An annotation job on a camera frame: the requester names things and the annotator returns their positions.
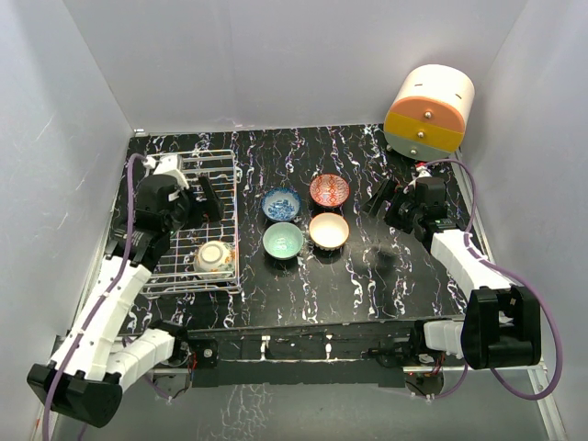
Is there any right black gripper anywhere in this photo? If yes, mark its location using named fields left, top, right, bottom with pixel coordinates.
left=360, top=179, right=423, bottom=233

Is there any white bowl orange rim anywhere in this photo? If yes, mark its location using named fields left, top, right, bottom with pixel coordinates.
left=309, top=212, right=350, bottom=251

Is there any white floral bowl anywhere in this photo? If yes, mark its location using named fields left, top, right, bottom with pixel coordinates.
left=193, top=241, right=236, bottom=280

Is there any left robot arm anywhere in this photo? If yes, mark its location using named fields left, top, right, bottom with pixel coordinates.
left=27, top=175, right=223, bottom=427

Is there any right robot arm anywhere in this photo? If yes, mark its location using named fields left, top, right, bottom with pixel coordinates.
left=362, top=176, right=541, bottom=369

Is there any red patterned bowl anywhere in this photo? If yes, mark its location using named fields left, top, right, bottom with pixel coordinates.
left=310, top=174, right=350, bottom=209

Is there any blue patterned bowl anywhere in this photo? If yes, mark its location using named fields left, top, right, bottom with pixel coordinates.
left=262, top=187, right=301, bottom=222

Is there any mint green bowl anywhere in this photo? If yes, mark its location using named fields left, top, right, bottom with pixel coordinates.
left=263, top=222, right=305, bottom=260

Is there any round pastel drawer cabinet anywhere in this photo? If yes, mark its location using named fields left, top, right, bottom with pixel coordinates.
left=383, top=64, right=475, bottom=162

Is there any white wire dish rack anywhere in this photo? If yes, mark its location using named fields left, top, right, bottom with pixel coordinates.
left=142, top=150, right=241, bottom=298

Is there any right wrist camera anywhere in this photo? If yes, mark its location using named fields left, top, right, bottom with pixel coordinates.
left=414, top=163, right=432, bottom=179

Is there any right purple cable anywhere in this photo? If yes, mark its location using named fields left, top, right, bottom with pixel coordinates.
left=426, top=158, right=565, bottom=401

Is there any aluminium frame rail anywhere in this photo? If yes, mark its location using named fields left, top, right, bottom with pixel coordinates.
left=31, top=151, right=569, bottom=441

